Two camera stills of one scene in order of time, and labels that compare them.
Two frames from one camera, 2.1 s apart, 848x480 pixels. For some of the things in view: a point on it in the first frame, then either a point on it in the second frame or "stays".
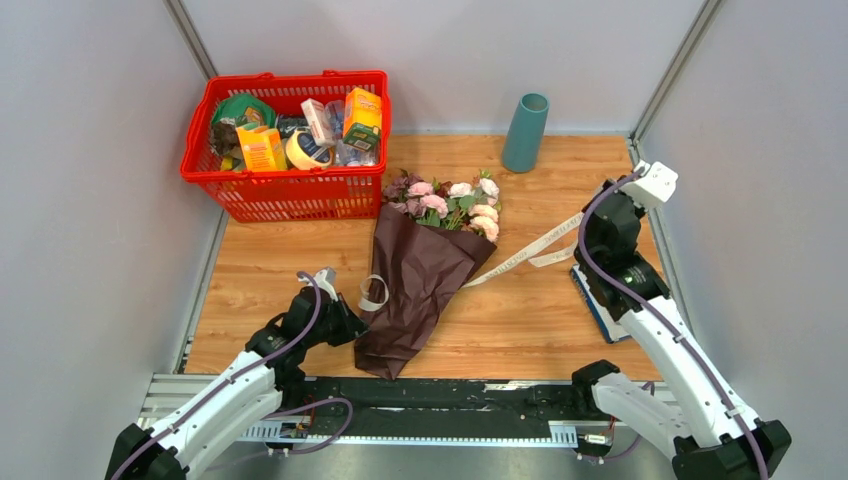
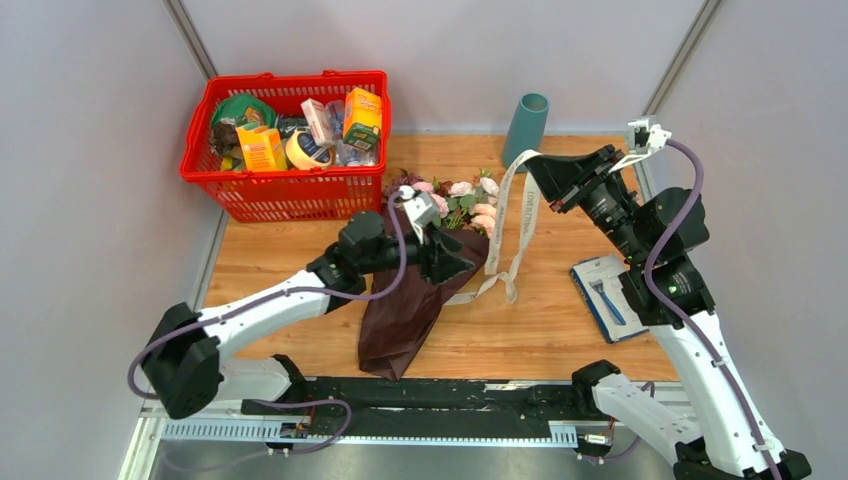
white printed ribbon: (503, 273) -> (494, 280)
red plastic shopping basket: (289, 148) stays
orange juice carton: (263, 149) stays
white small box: (315, 114) stays
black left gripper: (351, 325) -> (444, 262)
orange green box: (362, 119) stays
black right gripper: (638, 209) -> (560, 175)
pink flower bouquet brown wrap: (430, 236) stays
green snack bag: (245, 109) stays
